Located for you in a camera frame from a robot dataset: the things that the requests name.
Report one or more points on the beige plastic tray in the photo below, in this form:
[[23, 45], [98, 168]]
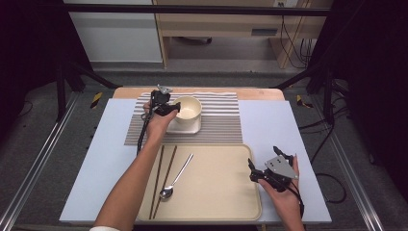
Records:
[[218, 183]]

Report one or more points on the metal spoon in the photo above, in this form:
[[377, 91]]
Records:
[[166, 192]]

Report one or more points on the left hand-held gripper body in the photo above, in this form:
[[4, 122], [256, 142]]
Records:
[[158, 99]]

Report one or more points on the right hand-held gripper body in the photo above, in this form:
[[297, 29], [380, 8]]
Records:
[[279, 168]]

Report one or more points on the wooden desk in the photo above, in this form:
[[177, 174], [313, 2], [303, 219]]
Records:
[[224, 22]]

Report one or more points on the metal floor rail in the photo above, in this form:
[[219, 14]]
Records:
[[38, 154], [349, 179]]

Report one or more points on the black frame crossbar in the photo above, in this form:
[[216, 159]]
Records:
[[192, 9]]

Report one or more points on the black metal stand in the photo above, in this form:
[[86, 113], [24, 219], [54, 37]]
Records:
[[61, 93], [327, 96]]

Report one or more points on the cream bowl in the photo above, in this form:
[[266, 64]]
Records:
[[191, 109]]

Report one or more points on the wooden table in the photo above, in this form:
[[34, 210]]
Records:
[[256, 93]]

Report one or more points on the person's left hand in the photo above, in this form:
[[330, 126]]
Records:
[[157, 126]]

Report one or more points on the yellow black tape strip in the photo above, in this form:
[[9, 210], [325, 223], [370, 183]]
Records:
[[96, 100], [300, 100]]

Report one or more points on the white cabinet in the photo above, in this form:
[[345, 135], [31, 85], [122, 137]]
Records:
[[118, 38]]

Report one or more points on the white square plate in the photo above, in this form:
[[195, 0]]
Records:
[[189, 129]]

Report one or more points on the white sleeve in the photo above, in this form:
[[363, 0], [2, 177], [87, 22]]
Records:
[[104, 229]]

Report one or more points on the light blue table board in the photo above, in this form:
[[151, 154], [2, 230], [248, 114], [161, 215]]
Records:
[[272, 128]]

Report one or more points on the grey striped placemat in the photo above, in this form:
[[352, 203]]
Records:
[[218, 125]]

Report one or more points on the person's right hand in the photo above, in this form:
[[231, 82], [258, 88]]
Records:
[[282, 199]]

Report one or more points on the black curtain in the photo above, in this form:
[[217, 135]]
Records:
[[29, 48], [375, 64]]

